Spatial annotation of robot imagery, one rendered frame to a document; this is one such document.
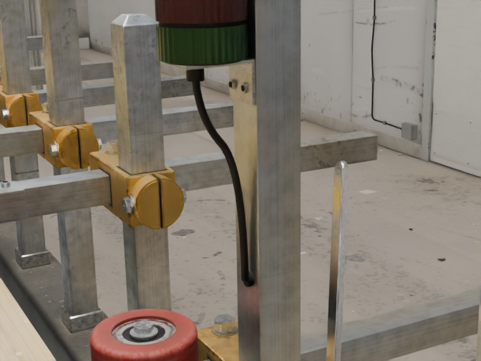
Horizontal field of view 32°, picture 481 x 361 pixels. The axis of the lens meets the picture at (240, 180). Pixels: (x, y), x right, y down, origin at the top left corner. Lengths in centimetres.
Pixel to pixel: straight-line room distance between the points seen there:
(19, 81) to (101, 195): 46
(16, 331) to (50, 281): 62
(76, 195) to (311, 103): 473
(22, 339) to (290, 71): 28
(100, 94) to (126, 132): 56
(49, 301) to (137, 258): 40
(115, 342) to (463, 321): 33
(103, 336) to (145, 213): 19
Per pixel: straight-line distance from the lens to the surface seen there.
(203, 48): 54
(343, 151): 98
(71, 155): 103
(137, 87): 80
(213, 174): 90
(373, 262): 323
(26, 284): 130
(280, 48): 57
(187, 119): 116
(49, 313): 120
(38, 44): 211
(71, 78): 105
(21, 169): 131
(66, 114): 105
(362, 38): 502
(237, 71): 58
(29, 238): 135
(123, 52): 80
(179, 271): 316
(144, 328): 64
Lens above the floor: 119
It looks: 16 degrees down
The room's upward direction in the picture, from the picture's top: 1 degrees counter-clockwise
